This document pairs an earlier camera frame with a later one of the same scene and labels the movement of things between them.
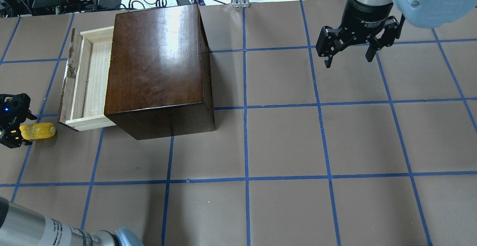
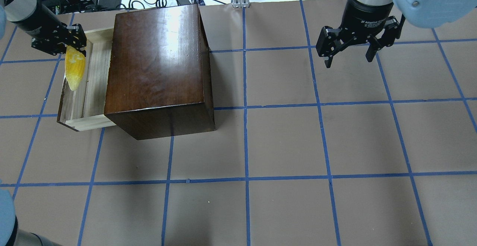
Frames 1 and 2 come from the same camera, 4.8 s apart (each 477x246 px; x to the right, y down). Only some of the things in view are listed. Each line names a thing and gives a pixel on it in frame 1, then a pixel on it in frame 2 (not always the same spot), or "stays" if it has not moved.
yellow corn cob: (31, 131) -> (75, 63)
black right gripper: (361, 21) stays
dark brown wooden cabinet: (159, 81) stays
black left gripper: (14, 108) -> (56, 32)
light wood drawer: (82, 104) stays
